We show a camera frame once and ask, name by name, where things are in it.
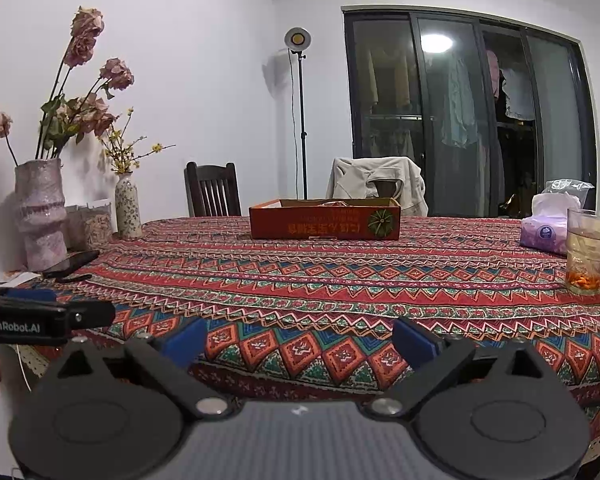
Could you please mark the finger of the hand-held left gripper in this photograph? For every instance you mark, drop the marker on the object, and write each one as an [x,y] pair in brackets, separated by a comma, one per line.
[92,312]
[30,294]

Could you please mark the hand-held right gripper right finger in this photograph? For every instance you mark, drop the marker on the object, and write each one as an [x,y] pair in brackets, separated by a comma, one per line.
[415,342]

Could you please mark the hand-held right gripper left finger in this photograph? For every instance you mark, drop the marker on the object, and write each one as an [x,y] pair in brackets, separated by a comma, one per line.
[182,342]

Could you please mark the orange cardboard box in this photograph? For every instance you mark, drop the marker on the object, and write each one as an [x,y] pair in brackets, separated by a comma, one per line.
[305,222]

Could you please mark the white paper slip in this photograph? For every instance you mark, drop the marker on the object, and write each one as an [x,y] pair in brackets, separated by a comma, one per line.
[22,278]

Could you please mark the black pen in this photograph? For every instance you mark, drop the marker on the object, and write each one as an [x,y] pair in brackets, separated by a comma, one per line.
[75,278]

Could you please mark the black phone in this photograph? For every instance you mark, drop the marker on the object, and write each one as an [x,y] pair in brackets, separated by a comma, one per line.
[72,262]

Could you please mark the glass storage jar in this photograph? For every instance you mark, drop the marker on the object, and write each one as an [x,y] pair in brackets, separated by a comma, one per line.
[97,227]

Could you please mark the large pink ceramic vase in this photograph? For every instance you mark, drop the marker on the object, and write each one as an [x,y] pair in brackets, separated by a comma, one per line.
[40,205]

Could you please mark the small floral vase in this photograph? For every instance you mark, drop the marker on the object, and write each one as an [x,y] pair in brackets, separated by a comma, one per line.
[128,207]

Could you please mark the brown chair with cushion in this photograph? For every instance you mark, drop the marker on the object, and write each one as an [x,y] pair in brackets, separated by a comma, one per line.
[387,188]

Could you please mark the yellow flower branches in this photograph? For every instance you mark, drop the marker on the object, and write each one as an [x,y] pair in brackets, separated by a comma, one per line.
[120,157]

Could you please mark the purple tissue pack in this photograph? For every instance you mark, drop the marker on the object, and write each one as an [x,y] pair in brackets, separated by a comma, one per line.
[542,232]

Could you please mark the dark wooden chair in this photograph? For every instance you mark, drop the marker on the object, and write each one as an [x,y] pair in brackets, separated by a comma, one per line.
[212,169]

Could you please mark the beige jacket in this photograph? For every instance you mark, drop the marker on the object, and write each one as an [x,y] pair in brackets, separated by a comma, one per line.
[355,175]

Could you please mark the glass cup of tea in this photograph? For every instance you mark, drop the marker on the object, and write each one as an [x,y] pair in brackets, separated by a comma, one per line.
[587,255]

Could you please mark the clear plastic bag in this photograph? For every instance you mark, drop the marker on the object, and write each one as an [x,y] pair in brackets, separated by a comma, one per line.
[567,187]

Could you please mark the light blue hanging shirt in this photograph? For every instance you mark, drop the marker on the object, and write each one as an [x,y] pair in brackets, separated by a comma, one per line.
[460,105]

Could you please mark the black framed sliding glass door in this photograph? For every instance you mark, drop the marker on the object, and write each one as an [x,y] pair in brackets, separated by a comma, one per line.
[347,110]

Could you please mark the white hanging garment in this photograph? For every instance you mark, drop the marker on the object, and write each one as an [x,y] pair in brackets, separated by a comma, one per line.
[517,95]

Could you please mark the dried pink rose bouquet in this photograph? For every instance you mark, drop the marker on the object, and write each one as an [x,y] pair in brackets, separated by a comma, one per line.
[87,22]

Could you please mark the pink hanging garment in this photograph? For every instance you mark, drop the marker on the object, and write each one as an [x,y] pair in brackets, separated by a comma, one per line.
[492,72]

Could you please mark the studio light on stand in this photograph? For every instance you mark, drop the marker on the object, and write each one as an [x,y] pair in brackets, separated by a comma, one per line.
[298,38]

